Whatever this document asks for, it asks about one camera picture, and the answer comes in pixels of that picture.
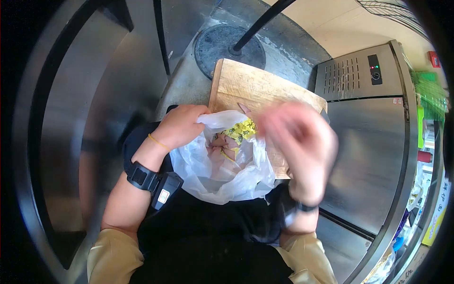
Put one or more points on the person's right hand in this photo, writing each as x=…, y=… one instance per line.
x=301, y=149

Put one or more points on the person's left hand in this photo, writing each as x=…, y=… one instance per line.
x=179, y=124

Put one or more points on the translucent white plastic bag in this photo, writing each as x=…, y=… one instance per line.
x=220, y=170

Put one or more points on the pink meat pieces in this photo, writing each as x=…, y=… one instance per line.
x=224, y=149

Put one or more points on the black wrist band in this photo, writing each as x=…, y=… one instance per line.
x=152, y=180
x=301, y=210

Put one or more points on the yellow patterned wrapper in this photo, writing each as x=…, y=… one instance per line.
x=240, y=130

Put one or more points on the stainless steel refrigerator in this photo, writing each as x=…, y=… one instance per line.
x=365, y=156

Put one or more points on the wooden cutting board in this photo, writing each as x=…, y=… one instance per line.
x=259, y=96

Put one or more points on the stainless steel cabinet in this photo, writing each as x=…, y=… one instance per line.
x=88, y=117

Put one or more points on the black round table base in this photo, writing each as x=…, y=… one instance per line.
x=241, y=42

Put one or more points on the cluttered storage shelf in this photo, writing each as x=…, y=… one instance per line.
x=424, y=170

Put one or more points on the person's body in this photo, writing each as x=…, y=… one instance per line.
x=209, y=245

